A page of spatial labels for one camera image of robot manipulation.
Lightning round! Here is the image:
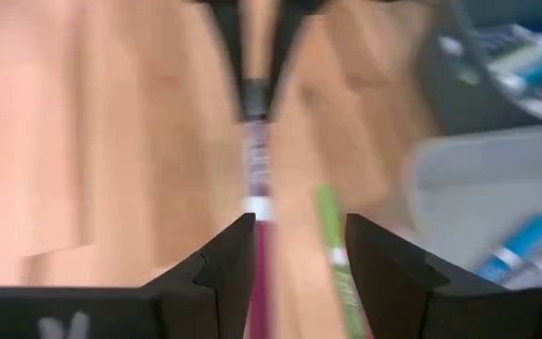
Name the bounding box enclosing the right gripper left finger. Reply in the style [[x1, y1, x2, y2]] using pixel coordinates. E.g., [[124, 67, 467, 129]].
[[143, 213, 257, 339]]

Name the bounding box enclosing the thin light green marker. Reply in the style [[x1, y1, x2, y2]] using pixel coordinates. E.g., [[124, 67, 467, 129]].
[[314, 183, 369, 339]]

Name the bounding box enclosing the grey plastic bin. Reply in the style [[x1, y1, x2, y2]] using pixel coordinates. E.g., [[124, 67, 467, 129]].
[[400, 122, 542, 291]]

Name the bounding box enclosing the thin blue marker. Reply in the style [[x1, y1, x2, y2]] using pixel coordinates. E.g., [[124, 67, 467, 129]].
[[475, 212, 542, 283]]

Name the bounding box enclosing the teal plastic bin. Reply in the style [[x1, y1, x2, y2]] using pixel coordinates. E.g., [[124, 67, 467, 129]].
[[414, 0, 542, 137]]

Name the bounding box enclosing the thin dark pink marker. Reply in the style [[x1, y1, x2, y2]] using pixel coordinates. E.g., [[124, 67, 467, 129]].
[[241, 77, 275, 339]]

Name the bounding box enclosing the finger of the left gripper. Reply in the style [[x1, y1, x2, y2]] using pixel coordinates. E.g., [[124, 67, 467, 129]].
[[204, 0, 249, 121], [266, 0, 328, 119]]

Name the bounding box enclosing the thick green whiteboard marker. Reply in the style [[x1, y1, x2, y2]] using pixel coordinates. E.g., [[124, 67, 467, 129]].
[[439, 27, 542, 84]]

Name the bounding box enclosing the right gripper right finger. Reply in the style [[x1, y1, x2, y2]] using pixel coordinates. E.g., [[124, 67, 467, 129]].
[[344, 213, 542, 339]]

